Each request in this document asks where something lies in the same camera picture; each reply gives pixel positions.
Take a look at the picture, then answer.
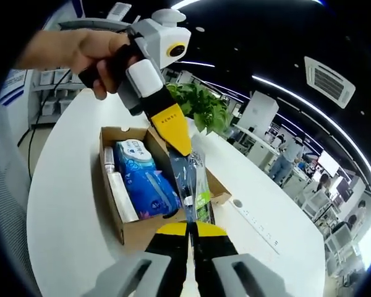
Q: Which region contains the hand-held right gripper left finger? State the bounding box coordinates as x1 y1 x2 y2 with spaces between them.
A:
89 222 189 297

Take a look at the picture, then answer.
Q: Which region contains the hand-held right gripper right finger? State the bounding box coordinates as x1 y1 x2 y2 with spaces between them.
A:
191 222 285 297

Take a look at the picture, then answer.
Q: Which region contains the brown cardboard shoe box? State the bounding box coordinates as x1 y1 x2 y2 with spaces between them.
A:
98 125 232 246

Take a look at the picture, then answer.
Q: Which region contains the clear packet with green label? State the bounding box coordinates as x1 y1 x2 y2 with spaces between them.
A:
168 132 216 224

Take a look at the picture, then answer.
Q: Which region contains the blue wet wipes pack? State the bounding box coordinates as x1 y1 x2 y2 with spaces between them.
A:
113 139 182 222

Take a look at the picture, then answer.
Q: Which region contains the white ventilated box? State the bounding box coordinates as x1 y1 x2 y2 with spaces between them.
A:
106 2 134 20

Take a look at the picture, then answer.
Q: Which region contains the person's left hand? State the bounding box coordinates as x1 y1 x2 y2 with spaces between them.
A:
70 30 130 101

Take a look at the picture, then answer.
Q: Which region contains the green potted plant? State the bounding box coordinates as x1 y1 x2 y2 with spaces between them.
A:
166 82 233 136

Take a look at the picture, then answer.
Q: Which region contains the ceiling light strip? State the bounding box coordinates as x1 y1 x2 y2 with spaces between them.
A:
169 0 207 10

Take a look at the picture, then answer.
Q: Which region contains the table socket strip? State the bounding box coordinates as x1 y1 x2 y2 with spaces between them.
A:
242 209 281 255

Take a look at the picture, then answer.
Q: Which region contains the white tube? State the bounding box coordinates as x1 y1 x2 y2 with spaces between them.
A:
106 171 140 222

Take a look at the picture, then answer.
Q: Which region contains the white office counter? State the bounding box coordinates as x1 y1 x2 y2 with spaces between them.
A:
233 123 282 168

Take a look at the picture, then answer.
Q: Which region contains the long curved ceiling light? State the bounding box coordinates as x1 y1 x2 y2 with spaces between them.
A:
252 74 371 194

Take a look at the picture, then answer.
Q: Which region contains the storage shelf with bins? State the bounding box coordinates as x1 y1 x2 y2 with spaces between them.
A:
30 68 83 124

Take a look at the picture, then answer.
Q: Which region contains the ceiling air conditioner vent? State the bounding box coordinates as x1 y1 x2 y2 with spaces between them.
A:
303 56 357 109

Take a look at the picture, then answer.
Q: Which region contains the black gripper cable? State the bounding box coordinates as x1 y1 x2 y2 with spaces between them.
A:
17 68 72 179

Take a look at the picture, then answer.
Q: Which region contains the blue-edged wall notice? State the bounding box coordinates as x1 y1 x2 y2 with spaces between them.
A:
0 69 28 106

